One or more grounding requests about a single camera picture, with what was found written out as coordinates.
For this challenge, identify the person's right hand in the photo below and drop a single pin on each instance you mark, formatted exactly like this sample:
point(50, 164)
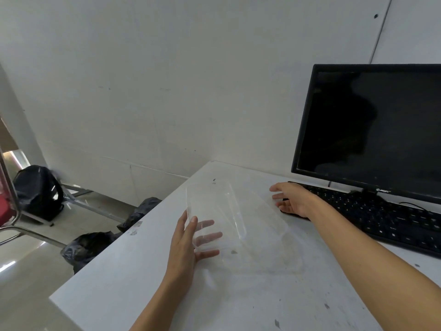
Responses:
point(299, 199)

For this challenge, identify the person's left hand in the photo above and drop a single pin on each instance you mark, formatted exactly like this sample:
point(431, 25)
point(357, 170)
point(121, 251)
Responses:
point(181, 244)

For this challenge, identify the person's left thumb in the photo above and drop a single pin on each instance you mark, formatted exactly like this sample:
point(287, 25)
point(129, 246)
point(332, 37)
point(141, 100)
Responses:
point(192, 225)

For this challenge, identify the person's left middle finger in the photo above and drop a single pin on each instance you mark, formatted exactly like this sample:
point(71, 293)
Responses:
point(210, 237)

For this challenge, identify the person's right thumb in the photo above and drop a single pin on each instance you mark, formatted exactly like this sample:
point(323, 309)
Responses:
point(284, 205)

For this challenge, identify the clear plastic clamshell container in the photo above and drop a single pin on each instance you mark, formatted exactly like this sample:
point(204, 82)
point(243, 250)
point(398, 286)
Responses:
point(255, 234)

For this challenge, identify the person's left forearm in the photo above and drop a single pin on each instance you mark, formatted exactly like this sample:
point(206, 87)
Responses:
point(162, 303)

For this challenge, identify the person's right forearm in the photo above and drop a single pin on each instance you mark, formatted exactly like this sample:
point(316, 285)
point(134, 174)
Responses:
point(365, 258)

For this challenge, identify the black computer mouse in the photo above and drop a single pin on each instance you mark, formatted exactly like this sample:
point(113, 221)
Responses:
point(287, 210)

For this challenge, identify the black garbage bag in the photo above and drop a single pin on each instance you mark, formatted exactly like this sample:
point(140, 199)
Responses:
point(88, 249)
point(36, 193)
point(139, 213)

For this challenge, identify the black computer keyboard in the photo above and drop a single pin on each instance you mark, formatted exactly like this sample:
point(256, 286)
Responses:
point(382, 217)

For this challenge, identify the black computer monitor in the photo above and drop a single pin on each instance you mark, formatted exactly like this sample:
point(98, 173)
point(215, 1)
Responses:
point(372, 130)

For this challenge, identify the red chair seat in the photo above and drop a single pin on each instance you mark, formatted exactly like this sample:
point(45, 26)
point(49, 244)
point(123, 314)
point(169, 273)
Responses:
point(3, 212)

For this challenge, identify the grey metal floor frame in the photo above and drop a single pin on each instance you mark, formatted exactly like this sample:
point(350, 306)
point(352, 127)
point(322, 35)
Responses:
point(93, 205)

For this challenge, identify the metal chair frame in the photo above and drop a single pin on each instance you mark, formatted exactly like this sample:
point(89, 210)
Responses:
point(13, 217)

